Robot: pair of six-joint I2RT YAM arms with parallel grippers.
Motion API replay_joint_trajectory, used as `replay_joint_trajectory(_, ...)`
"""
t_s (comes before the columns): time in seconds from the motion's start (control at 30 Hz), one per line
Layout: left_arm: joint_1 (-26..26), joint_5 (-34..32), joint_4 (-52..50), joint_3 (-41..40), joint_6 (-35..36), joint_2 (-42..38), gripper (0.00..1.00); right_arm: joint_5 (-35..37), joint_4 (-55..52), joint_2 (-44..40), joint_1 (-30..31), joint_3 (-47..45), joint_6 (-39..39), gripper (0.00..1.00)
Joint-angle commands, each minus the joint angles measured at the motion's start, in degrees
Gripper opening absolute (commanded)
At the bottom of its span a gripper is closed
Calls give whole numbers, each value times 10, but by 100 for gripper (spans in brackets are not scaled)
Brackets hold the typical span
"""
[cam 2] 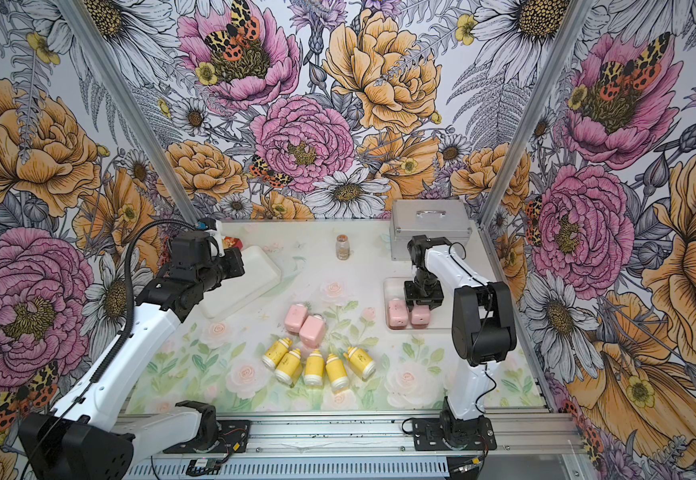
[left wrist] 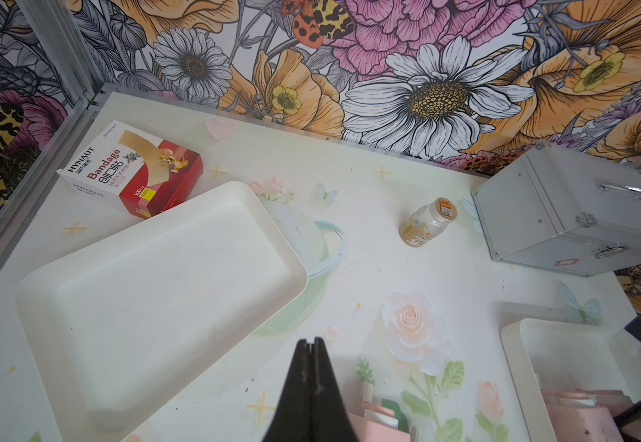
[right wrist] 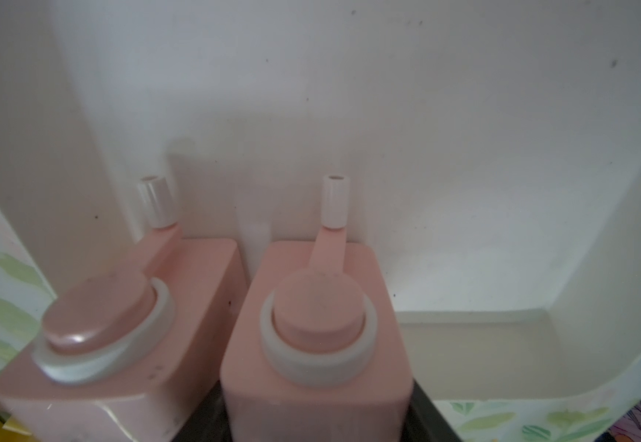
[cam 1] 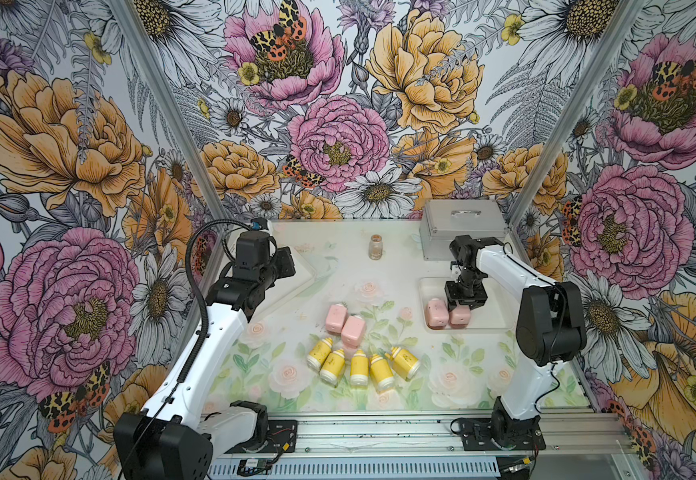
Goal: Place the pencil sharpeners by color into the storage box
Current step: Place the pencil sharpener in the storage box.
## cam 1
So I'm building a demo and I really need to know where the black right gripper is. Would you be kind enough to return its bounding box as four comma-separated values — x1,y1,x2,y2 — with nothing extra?
445,266,489,312

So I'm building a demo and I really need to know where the pink pencil sharpener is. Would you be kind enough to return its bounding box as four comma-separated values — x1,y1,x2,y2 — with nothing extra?
325,303,349,335
449,305,472,329
425,298,450,330
341,315,366,349

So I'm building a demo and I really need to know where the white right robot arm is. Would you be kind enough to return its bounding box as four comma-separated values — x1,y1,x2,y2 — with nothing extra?
445,235,587,449

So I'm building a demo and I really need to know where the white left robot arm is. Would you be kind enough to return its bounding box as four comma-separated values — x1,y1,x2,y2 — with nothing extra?
114,221,296,479

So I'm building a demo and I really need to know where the white right storage tray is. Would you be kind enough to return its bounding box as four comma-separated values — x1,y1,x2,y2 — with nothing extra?
418,277,519,334

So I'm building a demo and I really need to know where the white storage tray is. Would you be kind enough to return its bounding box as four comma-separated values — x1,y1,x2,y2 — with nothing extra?
251,244,318,319
418,277,519,334

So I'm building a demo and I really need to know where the white left storage tray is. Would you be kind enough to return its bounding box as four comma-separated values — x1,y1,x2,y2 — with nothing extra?
251,244,318,319

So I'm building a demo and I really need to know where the silver aluminium first aid case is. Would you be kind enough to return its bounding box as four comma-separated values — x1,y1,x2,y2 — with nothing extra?
420,199,508,261

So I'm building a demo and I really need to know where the small clear glass bottle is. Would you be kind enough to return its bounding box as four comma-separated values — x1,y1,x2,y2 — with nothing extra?
368,235,384,260

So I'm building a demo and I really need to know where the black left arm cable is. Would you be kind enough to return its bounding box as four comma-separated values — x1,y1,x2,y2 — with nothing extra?
119,218,265,480

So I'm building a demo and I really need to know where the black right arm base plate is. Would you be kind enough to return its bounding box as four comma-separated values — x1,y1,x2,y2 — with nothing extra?
450,417,547,452

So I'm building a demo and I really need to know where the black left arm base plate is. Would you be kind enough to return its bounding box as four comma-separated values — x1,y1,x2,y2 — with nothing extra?
226,419,299,454

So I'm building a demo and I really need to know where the aluminium front rail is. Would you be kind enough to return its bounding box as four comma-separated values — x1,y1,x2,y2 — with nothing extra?
285,409,634,457

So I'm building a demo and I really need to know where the white vented cable duct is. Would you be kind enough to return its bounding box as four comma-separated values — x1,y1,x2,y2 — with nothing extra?
209,456,501,479

